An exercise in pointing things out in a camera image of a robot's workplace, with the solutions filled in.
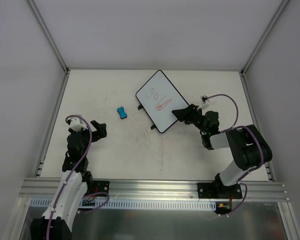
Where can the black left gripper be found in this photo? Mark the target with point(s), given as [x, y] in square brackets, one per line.
[94, 132]

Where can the aluminium mounting rail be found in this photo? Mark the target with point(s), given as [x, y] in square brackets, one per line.
[158, 190]

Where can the aluminium frame post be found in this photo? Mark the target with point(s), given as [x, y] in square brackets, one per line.
[47, 34]
[265, 34]

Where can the right aluminium frame post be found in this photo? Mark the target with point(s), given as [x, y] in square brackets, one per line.
[265, 34]

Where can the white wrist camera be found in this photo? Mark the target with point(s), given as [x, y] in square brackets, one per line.
[76, 124]
[205, 102]

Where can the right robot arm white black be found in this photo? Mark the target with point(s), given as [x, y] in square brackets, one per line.
[248, 148]

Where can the blue whiteboard eraser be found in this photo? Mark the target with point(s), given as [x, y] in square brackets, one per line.
[122, 113]

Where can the aluminium table edge profile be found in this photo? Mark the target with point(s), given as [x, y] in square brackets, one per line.
[255, 121]
[50, 127]

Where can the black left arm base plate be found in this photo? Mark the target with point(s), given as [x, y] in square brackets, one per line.
[101, 186]

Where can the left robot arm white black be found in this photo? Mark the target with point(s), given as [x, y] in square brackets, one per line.
[76, 182]

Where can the white board with black frame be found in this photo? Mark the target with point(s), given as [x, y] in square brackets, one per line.
[159, 97]

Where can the left aluminium frame post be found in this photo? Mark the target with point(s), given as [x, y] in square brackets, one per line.
[47, 34]

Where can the right aluminium table edge profile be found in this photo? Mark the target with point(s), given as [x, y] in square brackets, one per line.
[255, 121]

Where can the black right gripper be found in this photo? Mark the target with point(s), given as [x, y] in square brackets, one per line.
[190, 115]

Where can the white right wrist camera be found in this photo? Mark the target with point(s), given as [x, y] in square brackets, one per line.
[205, 102]

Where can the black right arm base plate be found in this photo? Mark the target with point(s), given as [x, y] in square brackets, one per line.
[209, 190]

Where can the white slotted cable duct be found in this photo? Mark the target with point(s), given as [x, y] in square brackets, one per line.
[118, 204]

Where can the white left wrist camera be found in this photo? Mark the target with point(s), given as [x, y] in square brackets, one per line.
[76, 124]

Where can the left aluminium table edge profile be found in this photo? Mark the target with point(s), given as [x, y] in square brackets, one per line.
[50, 127]

